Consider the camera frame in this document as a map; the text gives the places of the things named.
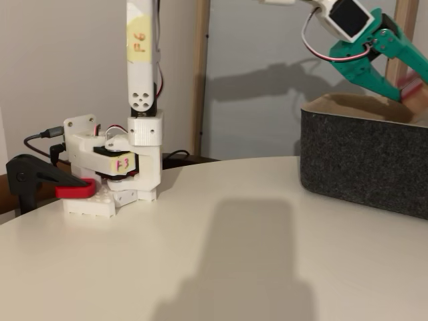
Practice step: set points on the teal gripper black servo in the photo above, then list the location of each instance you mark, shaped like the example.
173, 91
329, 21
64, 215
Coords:
367, 53

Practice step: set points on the wooden block with red top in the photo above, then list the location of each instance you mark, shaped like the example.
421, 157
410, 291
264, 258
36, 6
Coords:
416, 100

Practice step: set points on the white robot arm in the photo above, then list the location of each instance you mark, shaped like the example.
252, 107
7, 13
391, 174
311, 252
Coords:
140, 83

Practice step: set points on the dark grey felt bin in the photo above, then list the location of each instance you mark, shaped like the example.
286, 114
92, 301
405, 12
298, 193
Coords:
351, 157

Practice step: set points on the wooden framed grey panel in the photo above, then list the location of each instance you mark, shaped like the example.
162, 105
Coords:
267, 33

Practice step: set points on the yellow note marked F6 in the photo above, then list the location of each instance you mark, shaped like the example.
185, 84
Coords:
138, 40

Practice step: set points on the yellow note marked F3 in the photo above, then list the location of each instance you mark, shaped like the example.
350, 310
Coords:
123, 164

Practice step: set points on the black power plug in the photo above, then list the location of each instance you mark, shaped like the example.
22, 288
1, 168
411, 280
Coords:
55, 150

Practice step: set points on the black and red table clamp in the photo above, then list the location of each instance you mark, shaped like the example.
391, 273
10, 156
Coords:
30, 170

